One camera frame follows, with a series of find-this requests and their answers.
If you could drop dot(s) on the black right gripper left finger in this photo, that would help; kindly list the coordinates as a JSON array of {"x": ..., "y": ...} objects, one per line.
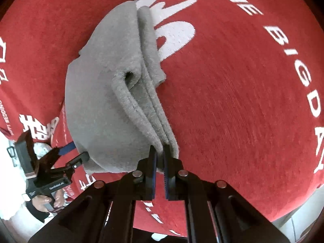
[{"x": 140, "y": 183}]

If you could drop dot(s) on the grey patterned cloth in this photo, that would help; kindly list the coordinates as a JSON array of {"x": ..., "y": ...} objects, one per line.
[{"x": 41, "y": 149}]

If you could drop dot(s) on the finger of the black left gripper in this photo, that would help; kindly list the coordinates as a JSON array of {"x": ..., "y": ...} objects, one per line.
[
  {"x": 67, "y": 148},
  {"x": 78, "y": 160}
]

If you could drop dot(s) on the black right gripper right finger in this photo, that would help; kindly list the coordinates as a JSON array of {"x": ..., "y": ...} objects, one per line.
[{"x": 180, "y": 184}]

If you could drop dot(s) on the red blanket with white print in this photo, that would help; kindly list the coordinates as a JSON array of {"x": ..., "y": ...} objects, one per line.
[{"x": 243, "y": 92}]

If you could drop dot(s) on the grey small garment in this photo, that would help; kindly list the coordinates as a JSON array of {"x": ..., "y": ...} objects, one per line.
[{"x": 112, "y": 108}]

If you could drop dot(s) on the person's left hand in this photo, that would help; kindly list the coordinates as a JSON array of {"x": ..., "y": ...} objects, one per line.
[{"x": 41, "y": 201}]

